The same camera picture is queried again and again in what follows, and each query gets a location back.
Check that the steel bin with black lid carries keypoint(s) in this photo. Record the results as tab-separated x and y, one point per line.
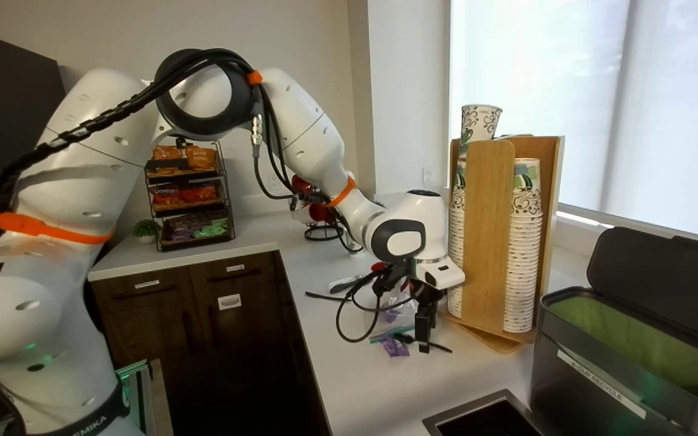
605	395

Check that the wooden cup holder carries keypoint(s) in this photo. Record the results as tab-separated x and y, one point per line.
488	242

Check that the dark wall panel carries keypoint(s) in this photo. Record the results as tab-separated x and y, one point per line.
1	104

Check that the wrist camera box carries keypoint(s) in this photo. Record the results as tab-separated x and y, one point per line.
447	277

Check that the tiered snack rack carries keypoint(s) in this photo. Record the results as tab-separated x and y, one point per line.
192	196

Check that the white window blind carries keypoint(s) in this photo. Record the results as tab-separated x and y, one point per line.
591	98

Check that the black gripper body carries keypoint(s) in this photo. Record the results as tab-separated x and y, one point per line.
424	299

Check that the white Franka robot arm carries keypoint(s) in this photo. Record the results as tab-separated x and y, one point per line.
83	185

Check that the patterned paper cup stack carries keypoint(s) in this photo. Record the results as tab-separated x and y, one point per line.
522	242
455	234

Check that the small green item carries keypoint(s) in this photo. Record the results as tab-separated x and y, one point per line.
146	231

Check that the single patterned paper cup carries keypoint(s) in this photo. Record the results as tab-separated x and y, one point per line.
479	121

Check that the dark wooden drawer cabinet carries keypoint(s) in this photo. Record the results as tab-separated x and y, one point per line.
203	339

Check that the black square counter inset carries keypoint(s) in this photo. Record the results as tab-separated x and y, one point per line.
486	420

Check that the purple packet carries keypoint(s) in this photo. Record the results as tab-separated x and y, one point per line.
395	346

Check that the clear plastic zip bag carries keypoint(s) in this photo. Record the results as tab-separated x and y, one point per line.
401	331

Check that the small black plastic spoon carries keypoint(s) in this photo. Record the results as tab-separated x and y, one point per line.
438	346

